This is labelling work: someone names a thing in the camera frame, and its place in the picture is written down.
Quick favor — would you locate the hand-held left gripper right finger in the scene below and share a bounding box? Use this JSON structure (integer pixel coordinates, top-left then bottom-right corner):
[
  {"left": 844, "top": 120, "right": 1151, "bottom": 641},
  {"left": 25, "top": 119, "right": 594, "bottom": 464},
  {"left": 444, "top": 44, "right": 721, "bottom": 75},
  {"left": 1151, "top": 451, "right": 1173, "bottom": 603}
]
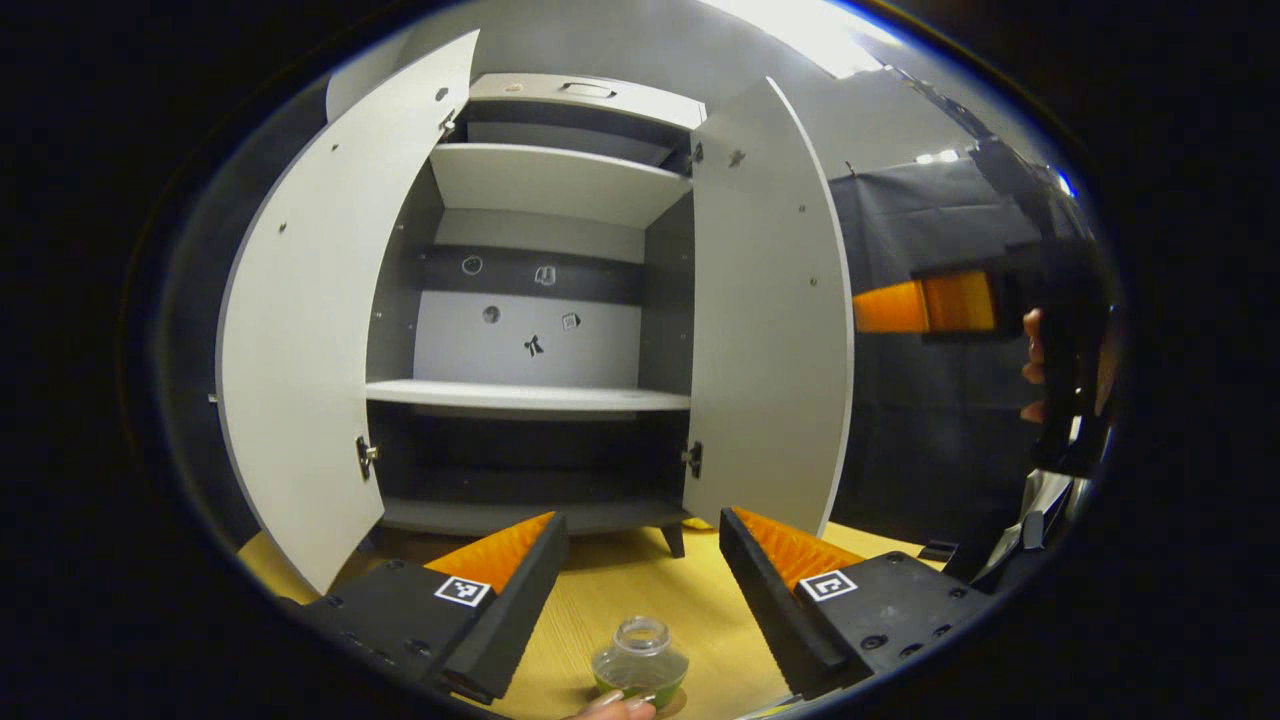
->
[{"left": 718, "top": 506, "right": 1003, "bottom": 701}]

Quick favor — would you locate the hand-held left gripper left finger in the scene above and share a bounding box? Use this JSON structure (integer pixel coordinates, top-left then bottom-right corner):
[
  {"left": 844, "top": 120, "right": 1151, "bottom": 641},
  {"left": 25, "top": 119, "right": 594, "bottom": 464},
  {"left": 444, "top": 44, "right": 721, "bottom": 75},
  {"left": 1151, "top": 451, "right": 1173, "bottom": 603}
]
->
[{"left": 298, "top": 510, "right": 571, "bottom": 706}]

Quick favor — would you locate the white cabinet door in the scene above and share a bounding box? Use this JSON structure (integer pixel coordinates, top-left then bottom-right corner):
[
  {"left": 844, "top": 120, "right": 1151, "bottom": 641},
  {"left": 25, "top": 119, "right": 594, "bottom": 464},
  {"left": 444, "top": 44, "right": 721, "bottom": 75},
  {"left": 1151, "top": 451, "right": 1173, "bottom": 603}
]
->
[
  {"left": 683, "top": 77, "right": 856, "bottom": 538},
  {"left": 215, "top": 28, "right": 481, "bottom": 596}
]

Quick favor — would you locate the clear bottle green label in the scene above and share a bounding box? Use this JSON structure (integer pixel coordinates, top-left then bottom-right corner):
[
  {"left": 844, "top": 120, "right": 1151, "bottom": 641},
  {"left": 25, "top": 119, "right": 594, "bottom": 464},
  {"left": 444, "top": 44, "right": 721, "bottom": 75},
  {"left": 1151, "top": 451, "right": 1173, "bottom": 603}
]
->
[{"left": 590, "top": 616, "right": 691, "bottom": 713}]

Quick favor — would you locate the white cabinet shelf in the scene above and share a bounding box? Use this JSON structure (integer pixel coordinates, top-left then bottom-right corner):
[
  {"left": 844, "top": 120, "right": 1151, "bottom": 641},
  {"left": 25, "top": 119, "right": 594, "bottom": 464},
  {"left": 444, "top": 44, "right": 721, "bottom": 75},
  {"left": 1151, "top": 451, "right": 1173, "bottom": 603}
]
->
[
  {"left": 430, "top": 143, "right": 694, "bottom": 229},
  {"left": 365, "top": 378, "right": 693, "bottom": 413}
]

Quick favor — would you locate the white cabinet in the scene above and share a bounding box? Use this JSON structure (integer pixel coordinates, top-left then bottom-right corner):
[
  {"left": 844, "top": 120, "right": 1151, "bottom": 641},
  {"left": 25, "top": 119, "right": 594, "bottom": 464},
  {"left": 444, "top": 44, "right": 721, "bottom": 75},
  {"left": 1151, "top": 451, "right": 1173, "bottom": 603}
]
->
[{"left": 215, "top": 28, "right": 856, "bottom": 596}]

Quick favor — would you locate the white cabinet drawer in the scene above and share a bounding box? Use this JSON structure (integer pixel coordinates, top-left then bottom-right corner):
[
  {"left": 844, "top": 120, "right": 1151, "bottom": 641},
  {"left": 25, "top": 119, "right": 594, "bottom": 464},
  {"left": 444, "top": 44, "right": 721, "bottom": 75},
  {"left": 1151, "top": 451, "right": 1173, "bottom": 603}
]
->
[{"left": 468, "top": 72, "right": 707, "bottom": 131}]

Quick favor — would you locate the large ceiling light panel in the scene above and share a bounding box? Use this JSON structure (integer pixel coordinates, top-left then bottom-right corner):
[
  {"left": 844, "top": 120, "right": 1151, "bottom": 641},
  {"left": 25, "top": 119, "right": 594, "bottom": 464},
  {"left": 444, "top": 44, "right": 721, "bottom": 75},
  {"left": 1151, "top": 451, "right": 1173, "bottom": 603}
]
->
[{"left": 700, "top": 0, "right": 893, "bottom": 80}]

